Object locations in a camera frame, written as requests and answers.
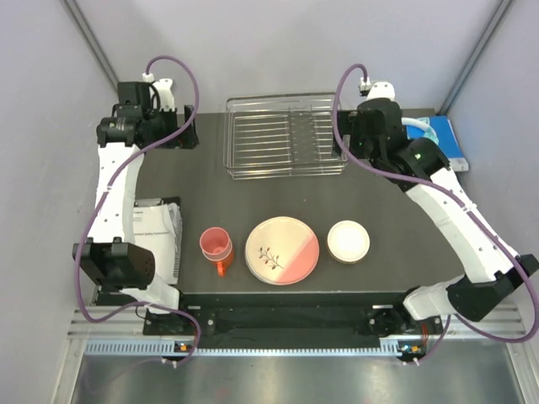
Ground white paper booklet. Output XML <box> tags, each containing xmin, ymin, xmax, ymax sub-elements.
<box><xmin>133</xmin><ymin>197</ymin><xmax>183</xmax><ymax>285</ymax></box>

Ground teal cat-ear headphones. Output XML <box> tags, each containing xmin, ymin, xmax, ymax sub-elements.
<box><xmin>401</xmin><ymin>117</ymin><xmax>439</xmax><ymax>145</ymax></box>

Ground grey slotted cable duct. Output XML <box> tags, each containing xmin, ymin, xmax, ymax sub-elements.
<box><xmin>85</xmin><ymin>339</ymin><xmax>403</xmax><ymax>357</ymax></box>

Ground white and orange bowl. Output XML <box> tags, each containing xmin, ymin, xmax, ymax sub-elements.
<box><xmin>327</xmin><ymin>221</ymin><xmax>371</xmax><ymax>264</ymax></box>

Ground pink plastic cup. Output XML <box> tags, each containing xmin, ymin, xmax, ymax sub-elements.
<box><xmin>200</xmin><ymin>227</ymin><xmax>232</xmax><ymax>261</ymax></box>

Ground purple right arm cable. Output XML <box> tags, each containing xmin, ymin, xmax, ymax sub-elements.
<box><xmin>332</xmin><ymin>63</ymin><xmax>539</xmax><ymax>365</ymax></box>

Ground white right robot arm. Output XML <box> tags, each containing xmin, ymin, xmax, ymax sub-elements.
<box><xmin>332</xmin><ymin>77</ymin><xmax>538</xmax><ymax>333</ymax></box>

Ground cream and pink plate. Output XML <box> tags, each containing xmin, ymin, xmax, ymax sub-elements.
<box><xmin>244</xmin><ymin>216</ymin><xmax>320</xmax><ymax>286</ymax></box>

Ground blue book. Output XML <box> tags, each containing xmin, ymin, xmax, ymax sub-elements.
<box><xmin>405</xmin><ymin>115</ymin><xmax>469</xmax><ymax>173</ymax></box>

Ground orange mug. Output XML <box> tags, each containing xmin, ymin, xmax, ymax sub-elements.
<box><xmin>202</xmin><ymin>242</ymin><xmax>234</xmax><ymax>277</ymax></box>

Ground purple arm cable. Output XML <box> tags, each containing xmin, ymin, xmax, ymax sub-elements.
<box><xmin>74</xmin><ymin>56</ymin><xmax>202</xmax><ymax>367</ymax></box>
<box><xmin>332</xmin><ymin>63</ymin><xmax>539</xmax><ymax>365</ymax></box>

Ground metal wire dish rack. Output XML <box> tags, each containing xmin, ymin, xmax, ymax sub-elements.
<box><xmin>222</xmin><ymin>93</ymin><xmax>347</xmax><ymax>180</ymax></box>

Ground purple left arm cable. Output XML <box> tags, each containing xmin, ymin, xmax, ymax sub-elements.
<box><xmin>74</xmin><ymin>56</ymin><xmax>202</xmax><ymax>367</ymax></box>

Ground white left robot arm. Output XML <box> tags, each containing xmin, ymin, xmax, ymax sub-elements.
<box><xmin>72</xmin><ymin>72</ymin><xmax>199</xmax><ymax>334</ymax></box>

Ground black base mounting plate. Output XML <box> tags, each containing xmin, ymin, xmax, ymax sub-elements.
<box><xmin>143</xmin><ymin>291</ymin><xmax>442</xmax><ymax>349</ymax></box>

